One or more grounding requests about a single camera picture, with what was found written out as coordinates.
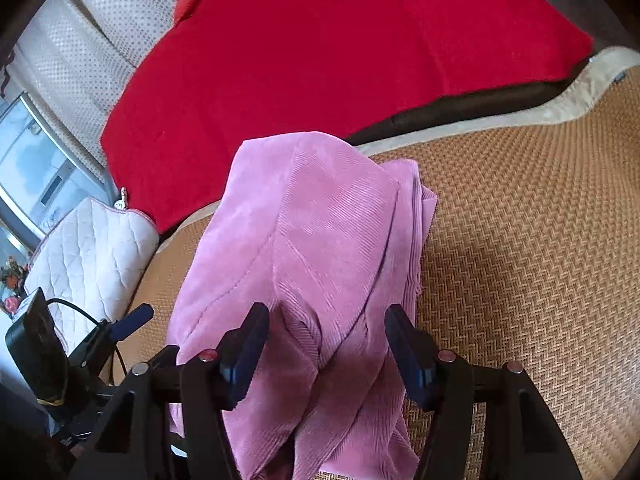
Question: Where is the black cable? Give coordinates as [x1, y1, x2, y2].
[46, 298, 126, 381]

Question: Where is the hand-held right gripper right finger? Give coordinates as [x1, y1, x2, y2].
[385, 304, 583, 480]

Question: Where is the glass window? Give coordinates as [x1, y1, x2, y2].
[0, 90, 108, 281]

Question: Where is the flower bouquet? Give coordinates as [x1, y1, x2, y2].
[0, 255, 28, 317]

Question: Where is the tan woven mat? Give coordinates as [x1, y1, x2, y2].
[125, 47, 640, 480]

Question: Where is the beige dotted sofa cover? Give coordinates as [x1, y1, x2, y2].
[10, 0, 196, 186]

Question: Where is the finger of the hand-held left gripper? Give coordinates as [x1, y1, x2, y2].
[107, 304, 154, 341]

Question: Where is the white quilted cushion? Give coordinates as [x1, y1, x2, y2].
[22, 197, 160, 351]

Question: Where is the pink corduroy jacket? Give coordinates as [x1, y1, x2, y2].
[166, 131, 440, 480]

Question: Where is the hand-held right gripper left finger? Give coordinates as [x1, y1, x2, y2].
[67, 302, 270, 480]

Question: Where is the red blanket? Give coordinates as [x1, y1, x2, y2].
[100, 0, 596, 235]

